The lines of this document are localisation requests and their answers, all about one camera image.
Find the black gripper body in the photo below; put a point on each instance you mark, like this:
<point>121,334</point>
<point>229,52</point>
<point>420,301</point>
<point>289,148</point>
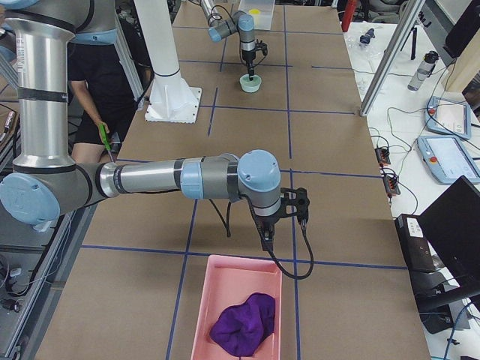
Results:
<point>267,221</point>
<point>248,56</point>

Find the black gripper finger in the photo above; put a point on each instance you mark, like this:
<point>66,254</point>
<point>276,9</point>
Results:
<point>250,72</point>
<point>267,244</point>

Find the mint green bowl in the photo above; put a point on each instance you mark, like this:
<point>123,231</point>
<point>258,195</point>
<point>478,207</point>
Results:
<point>250,84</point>

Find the purple cloth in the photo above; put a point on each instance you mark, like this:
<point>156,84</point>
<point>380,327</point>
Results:
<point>240,329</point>

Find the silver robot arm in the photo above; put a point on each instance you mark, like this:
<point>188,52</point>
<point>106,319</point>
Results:
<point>222,24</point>
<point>47,183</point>

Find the black box device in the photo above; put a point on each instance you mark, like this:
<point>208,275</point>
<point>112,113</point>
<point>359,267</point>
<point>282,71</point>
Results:
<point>415,248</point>

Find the clear plastic bin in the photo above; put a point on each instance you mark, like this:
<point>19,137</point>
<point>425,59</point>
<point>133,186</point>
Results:
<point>263,22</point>

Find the pink plastic bin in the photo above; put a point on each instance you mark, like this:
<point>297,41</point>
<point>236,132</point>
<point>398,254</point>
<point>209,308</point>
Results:
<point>230,281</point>

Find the red fire extinguisher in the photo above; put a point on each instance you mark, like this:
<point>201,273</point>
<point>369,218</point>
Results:
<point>348,13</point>

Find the blue black handheld tool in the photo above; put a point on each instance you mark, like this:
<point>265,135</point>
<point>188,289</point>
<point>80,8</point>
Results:
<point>366,38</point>

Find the lower orange connector board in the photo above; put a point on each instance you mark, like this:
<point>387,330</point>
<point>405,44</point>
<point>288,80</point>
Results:
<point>391,185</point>

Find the orange connector board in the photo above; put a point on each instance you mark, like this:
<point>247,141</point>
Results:
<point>391,185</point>
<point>382,156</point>

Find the upper orange connector board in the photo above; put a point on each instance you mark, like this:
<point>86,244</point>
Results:
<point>382,156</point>

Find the person in black clothes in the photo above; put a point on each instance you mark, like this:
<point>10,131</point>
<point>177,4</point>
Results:
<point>99,82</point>

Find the green scissors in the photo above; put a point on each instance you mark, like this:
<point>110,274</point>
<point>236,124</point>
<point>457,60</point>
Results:
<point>105,141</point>

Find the clear water bottle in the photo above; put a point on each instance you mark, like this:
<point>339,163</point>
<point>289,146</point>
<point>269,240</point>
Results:
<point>424,70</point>

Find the black monitor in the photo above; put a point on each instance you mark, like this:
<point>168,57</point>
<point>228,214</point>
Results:
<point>451,225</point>

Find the lower teach pendant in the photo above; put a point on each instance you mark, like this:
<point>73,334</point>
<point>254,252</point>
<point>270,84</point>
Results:
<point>447,159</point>

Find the teach pendant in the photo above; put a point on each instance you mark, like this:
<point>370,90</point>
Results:
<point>447,159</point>
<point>449,117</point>

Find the upper teach pendant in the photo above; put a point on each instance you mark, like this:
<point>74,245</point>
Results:
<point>449,117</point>

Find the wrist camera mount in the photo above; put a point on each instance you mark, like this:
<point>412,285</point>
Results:
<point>262,47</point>
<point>294,203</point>

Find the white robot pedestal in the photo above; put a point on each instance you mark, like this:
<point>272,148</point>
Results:
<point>171,99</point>

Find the aluminium frame post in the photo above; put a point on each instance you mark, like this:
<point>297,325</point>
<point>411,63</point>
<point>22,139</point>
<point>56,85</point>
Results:
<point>406,22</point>

